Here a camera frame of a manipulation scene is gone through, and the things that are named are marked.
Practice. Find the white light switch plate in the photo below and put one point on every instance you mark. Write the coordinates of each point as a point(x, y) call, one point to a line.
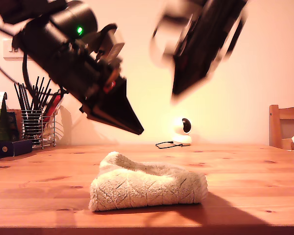
point(8, 55)

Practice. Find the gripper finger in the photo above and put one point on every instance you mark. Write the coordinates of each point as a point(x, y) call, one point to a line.
point(122, 102)
point(193, 77)
point(178, 73)
point(107, 112)

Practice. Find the wooden chair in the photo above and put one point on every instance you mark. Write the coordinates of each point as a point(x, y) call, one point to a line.
point(274, 127)

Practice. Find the black chopstick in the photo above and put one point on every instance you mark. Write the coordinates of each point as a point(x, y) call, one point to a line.
point(39, 93)
point(34, 97)
point(44, 93)
point(34, 93)
point(22, 96)
point(18, 97)

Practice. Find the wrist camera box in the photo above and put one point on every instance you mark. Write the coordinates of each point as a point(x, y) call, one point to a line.
point(112, 41)
point(170, 31)

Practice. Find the dark blue printed packet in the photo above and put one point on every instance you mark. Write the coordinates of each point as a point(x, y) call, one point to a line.
point(13, 124)

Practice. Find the dark blue box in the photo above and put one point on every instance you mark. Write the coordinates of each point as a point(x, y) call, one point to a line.
point(17, 148)

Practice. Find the cream terry tea towel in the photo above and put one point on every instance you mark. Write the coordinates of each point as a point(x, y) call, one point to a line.
point(142, 188)

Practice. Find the white round security camera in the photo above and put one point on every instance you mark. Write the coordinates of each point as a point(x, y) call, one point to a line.
point(180, 128)

